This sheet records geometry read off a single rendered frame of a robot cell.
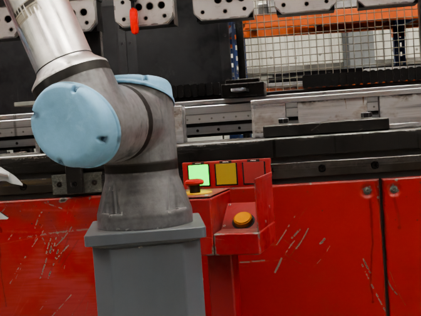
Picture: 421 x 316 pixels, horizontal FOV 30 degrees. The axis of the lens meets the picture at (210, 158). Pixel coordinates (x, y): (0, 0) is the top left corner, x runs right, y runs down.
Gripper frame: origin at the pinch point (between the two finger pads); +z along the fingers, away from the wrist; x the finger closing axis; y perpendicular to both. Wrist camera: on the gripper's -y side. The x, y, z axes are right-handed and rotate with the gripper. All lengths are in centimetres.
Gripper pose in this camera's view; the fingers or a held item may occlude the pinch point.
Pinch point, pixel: (7, 199)
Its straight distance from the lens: 149.1
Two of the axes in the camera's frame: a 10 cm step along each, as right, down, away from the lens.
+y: 4.3, 0.2, -9.0
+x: 3.7, -9.2, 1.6
